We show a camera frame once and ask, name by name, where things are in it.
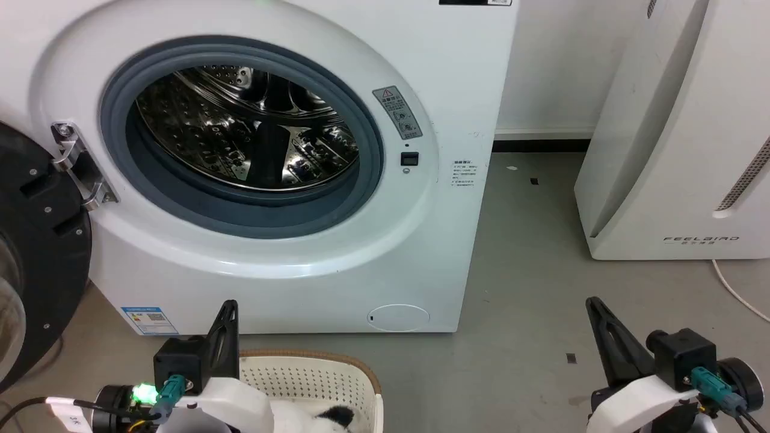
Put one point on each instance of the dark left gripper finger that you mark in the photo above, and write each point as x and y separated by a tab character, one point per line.
224	343

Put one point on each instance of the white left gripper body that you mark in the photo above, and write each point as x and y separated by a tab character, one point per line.
237	406

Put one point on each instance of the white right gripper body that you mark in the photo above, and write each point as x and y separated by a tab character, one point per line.
643	403

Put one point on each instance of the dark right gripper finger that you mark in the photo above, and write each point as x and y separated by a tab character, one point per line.
616	343

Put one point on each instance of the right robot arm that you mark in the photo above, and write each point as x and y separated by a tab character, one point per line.
743	385

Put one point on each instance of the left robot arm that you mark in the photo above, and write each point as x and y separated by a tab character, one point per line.
117	409

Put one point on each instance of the black washing machine door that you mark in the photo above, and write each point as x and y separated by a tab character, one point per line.
45	252

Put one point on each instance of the stainless steel washer drum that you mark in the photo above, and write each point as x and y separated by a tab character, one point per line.
210	138

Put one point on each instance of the silver metal door hinge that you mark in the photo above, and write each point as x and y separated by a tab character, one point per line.
81	165

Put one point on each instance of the black display panel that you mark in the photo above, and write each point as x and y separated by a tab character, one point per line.
475	2

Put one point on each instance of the blue energy label sticker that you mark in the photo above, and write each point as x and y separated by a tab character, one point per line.
149	320

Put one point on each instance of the white perforated laundry basket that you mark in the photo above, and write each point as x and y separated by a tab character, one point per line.
313	379

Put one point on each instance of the black and white clothing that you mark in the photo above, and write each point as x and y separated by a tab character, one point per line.
328	420

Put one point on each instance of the grey rubber door gasket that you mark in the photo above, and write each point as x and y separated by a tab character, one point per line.
180	207

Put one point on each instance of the round drain filter cover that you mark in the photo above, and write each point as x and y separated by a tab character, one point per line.
398	317

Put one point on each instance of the white air purifier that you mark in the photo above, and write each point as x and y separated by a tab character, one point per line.
668	150

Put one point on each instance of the small printed text sticker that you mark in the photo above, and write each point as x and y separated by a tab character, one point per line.
465	173

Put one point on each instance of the black door latch socket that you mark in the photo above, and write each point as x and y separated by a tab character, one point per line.
409	159

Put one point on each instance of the grey warning sticker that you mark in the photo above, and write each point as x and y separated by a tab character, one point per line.
398	113

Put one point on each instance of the white front-load washing machine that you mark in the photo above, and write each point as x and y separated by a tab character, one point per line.
457	90

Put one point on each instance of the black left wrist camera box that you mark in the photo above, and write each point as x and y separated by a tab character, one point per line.
180	361

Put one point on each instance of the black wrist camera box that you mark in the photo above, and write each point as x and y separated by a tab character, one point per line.
180	361
683	358

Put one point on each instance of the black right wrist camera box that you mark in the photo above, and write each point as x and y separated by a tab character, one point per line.
683	358

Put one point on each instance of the black wall baseboard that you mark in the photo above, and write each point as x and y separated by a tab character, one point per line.
541	145

